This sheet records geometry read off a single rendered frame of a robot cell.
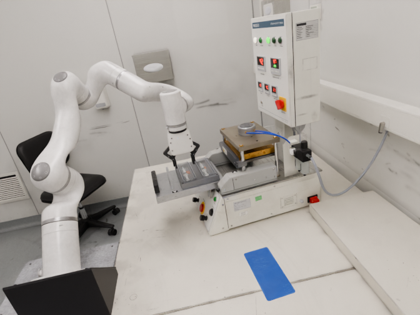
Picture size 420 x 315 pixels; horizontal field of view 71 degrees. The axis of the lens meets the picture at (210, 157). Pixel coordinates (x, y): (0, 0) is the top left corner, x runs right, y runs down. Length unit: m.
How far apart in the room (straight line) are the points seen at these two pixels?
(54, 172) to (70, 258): 0.30
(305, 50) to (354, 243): 0.71
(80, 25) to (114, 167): 1.29
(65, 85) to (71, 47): 1.55
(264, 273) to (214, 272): 0.18
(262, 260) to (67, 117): 0.94
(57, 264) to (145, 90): 0.71
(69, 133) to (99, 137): 1.68
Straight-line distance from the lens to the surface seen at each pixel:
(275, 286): 1.09
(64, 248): 1.16
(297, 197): 1.37
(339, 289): 1.10
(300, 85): 1.20
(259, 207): 1.30
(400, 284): 1.10
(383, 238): 1.24
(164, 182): 1.32
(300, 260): 1.17
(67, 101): 1.32
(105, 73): 1.35
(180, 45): 2.75
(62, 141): 1.27
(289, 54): 1.15
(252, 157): 1.26
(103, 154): 3.01
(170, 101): 1.16
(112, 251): 1.40
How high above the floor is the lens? 1.57
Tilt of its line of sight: 24 degrees down
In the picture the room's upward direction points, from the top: 9 degrees counter-clockwise
